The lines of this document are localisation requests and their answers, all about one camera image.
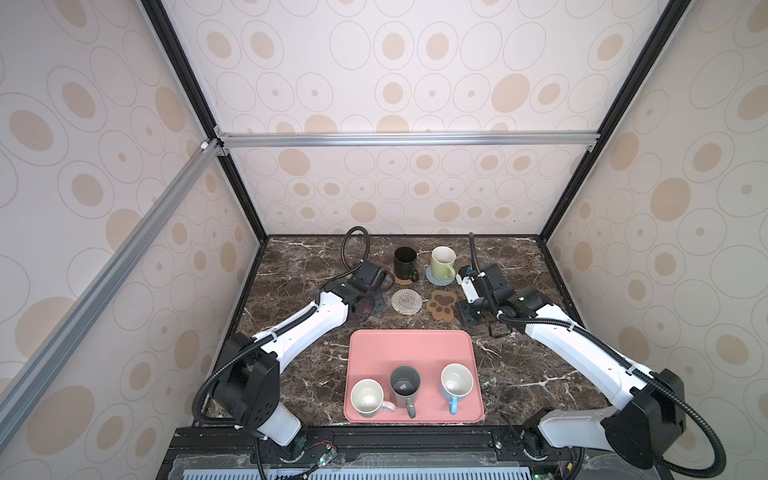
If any black mug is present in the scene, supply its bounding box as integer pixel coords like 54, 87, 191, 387
357, 289, 386, 318
393, 246, 419, 278

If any white mug pink handle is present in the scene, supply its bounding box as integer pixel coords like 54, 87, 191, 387
350, 379, 397, 418

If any cork paw coaster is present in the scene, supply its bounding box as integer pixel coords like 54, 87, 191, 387
426, 290, 458, 322

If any multicolour woven coaster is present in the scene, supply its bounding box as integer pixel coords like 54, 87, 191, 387
391, 289, 423, 316

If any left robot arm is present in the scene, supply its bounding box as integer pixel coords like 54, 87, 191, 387
192, 226, 394, 456

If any green mug white inside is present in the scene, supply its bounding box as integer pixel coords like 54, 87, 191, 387
430, 246, 457, 279

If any woven rattan coaster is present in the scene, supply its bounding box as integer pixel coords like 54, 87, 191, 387
395, 272, 420, 286

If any horizontal aluminium frame bar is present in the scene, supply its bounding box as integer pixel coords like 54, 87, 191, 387
220, 130, 600, 149

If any blue woven coaster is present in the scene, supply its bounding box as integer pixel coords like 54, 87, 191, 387
426, 267, 455, 287

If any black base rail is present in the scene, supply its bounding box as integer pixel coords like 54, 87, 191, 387
157, 425, 672, 479

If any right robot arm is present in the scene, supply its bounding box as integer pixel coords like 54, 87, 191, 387
455, 234, 727, 479

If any left aluminium frame bar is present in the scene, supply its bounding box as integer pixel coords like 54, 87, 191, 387
1, 138, 223, 449

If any white mug blue handle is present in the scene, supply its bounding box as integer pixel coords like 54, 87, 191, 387
440, 363, 474, 415

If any grey mug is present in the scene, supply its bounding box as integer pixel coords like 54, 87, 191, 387
390, 365, 421, 419

